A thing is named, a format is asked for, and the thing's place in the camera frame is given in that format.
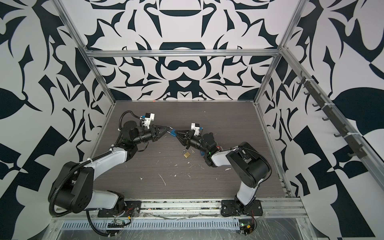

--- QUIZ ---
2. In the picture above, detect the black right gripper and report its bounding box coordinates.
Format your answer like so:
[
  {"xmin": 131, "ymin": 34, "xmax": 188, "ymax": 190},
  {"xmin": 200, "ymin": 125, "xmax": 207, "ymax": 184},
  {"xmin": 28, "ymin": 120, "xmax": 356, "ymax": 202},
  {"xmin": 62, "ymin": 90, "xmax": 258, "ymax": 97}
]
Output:
[{"xmin": 175, "ymin": 131, "xmax": 211, "ymax": 157}]

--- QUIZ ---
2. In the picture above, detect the blue padlock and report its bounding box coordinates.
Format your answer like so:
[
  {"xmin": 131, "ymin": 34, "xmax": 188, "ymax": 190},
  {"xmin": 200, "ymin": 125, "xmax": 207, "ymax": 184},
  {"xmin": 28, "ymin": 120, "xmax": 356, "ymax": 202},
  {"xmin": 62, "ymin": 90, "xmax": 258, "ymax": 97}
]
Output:
[{"xmin": 168, "ymin": 129, "xmax": 177, "ymax": 137}]

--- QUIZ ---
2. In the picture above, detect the brass padlock with key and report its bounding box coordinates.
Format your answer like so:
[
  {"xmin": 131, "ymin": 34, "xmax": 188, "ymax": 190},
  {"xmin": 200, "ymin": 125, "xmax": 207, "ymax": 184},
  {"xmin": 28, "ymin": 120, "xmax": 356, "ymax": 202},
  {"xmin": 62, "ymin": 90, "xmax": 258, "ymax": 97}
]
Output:
[{"xmin": 183, "ymin": 150, "xmax": 191, "ymax": 159}]

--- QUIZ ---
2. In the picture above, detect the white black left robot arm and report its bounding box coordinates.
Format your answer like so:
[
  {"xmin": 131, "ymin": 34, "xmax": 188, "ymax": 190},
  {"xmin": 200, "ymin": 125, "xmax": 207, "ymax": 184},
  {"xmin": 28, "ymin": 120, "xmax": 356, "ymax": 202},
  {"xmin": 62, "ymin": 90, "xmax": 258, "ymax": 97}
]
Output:
[{"xmin": 48, "ymin": 121, "xmax": 172, "ymax": 217}]

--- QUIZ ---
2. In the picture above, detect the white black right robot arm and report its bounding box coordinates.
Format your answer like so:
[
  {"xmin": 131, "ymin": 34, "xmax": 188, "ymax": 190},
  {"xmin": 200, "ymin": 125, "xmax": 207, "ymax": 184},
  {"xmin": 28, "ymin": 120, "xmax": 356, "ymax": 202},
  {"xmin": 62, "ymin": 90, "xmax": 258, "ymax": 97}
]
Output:
[{"xmin": 171, "ymin": 130, "xmax": 272, "ymax": 207}]

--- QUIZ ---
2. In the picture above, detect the left circuit board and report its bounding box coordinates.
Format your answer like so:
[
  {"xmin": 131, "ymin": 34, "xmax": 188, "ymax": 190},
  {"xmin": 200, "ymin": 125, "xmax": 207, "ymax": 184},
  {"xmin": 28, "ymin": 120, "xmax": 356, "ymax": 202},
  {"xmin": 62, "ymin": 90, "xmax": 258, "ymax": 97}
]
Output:
[{"xmin": 108, "ymin": 218, "xmax": 132, "ymax": 228}]

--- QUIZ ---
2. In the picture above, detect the circuit board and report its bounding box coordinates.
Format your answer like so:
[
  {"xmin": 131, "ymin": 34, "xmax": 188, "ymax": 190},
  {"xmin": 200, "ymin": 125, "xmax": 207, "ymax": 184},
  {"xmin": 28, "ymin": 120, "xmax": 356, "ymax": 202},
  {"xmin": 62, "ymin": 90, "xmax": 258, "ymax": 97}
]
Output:
[
  {"xmin": 108, "ymin": 218, "xmax": 132, "ymax": 228},
  {"xmin": 240, "ymin": 218, "xmax": 258, "ymax": 236}
]

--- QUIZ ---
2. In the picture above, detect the right circuit board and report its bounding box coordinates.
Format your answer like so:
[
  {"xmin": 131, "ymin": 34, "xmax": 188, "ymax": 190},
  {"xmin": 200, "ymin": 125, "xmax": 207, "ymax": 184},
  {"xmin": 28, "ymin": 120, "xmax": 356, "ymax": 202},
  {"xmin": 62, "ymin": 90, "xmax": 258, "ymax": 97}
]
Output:
[{"xmin": 240, "ymin": 218, "xmax": 258, "ymax": 236}]

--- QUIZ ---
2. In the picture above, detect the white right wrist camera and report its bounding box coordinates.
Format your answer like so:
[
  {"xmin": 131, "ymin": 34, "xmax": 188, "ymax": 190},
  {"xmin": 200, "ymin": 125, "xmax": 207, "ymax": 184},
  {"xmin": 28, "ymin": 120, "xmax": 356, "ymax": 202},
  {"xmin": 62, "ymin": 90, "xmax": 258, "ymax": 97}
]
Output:
[{"xmin": 191, "ymin": 123, "xmax": 203, "ymax": 136}]

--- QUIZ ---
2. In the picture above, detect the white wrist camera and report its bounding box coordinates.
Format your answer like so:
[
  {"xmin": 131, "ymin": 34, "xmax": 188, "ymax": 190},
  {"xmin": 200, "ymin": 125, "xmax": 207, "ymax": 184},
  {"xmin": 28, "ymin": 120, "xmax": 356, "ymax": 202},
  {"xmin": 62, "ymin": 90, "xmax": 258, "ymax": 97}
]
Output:
[
  {"xmin": 140, "ymin": 113, "xmax": 155, "ymax": 129},
  {"xmin": 191, "ymin": 123, "xmax": 203, "ymax": 136}
]

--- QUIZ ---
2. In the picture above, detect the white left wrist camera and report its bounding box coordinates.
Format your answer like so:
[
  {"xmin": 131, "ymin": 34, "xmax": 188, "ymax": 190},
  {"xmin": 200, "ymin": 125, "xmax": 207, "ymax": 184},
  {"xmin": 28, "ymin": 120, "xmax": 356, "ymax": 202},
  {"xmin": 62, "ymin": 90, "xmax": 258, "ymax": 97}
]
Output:
[{"xmin": 140, "ymin": 113, "xmax": 155, "ymax": 129}]

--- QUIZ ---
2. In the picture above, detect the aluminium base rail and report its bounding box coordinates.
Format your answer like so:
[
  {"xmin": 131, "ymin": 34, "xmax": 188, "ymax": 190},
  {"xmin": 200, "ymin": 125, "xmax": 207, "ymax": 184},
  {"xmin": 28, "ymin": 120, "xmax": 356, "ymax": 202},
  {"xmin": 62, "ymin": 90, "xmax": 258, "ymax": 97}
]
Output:
[{"xmin": 53, "ymin": 197, "xmax": 307, "ymax": 218}]

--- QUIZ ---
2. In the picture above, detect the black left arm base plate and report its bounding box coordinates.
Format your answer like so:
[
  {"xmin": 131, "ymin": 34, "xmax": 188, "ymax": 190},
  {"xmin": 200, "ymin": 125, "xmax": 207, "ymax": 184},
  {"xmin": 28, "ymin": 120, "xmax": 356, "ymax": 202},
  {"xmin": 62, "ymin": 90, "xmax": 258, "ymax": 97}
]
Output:
[{"xmin": 98, "ymin": 201, "xmax": 142, "ymax": 218}]

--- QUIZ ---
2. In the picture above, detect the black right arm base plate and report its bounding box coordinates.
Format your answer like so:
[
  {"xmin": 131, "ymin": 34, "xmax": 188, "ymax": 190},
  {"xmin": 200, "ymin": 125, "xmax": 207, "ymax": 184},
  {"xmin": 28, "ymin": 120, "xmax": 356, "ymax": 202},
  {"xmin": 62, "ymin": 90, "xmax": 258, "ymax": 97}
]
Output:
[{"xmin": 221, "ymin": 200, "xmax": 264, "ymax": 217}]

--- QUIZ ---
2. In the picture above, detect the aluminium frame horizontal bar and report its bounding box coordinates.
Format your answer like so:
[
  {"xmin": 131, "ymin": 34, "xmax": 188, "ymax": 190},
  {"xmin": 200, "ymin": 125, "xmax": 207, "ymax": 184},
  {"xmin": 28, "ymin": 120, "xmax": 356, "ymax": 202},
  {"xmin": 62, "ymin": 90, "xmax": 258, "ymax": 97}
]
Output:
[{"xmin": 86, "ymin": 49, "xmax": 278, "ymax": 58}]

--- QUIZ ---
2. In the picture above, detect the white slotted cable duct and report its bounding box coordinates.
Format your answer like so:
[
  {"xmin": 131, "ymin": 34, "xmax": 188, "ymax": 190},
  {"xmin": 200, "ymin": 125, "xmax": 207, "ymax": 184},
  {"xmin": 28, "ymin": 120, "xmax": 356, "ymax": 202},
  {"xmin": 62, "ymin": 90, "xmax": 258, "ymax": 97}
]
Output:
[{"xmin": 62, "ymin": 219, "xmax": 242, "ymax": 231}]

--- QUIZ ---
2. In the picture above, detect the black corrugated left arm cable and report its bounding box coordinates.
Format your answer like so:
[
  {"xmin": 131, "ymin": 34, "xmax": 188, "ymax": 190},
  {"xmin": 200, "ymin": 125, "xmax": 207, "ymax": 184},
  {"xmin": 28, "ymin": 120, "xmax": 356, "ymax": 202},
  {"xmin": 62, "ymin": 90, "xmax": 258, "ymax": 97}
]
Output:
[{"xmin": 48, "ymin": 110, "xmax": 142, "ymax": 238}]

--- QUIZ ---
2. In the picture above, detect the aluminium frame corner post left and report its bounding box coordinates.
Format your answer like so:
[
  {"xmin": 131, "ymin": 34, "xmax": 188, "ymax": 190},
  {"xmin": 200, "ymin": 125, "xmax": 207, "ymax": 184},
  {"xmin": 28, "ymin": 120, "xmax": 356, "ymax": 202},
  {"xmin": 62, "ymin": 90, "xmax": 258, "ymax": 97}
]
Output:
[{"xmin": 52, "ymin": 0, "xmax": 116, "ymax": 105}]

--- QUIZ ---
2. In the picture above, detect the aluminium frame corner post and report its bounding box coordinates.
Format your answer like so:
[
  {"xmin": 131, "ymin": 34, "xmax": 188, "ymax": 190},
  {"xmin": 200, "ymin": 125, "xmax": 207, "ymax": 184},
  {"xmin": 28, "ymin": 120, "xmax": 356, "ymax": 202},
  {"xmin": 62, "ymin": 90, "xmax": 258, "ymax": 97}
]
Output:
[
  {"xmin": 254, "ymin": 0, "xmax": 309, "ymax": 105},
  {"xmin": 52, "ymin": 0, "xmax": 116, "ymax": 105}
]

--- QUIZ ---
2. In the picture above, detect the aluminium frame corner post right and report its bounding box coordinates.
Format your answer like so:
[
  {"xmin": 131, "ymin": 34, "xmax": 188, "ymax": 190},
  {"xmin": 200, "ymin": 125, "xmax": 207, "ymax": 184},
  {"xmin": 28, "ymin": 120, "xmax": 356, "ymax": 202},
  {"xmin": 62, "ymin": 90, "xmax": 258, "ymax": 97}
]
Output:
[{"xmin": 254, "ymin": 0, "xmax": 309, "ymax": 105}]

